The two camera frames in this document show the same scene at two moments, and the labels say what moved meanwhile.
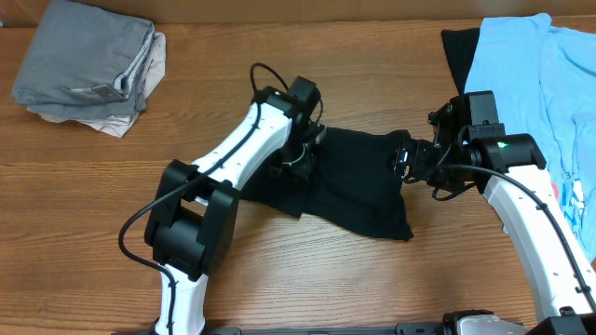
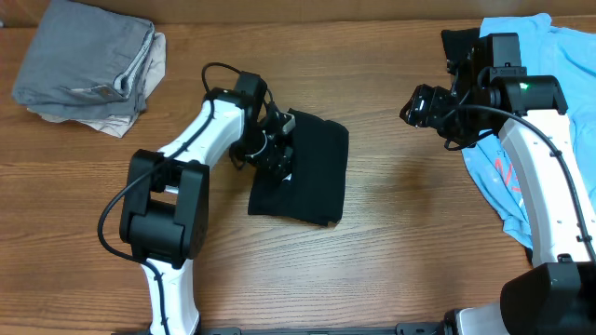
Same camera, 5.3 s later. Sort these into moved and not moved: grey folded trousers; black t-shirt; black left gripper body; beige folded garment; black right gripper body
Moved: black right gripper body; black left gripper body; black t-shirt
Not moved: grey folded trousers; beige folded garment
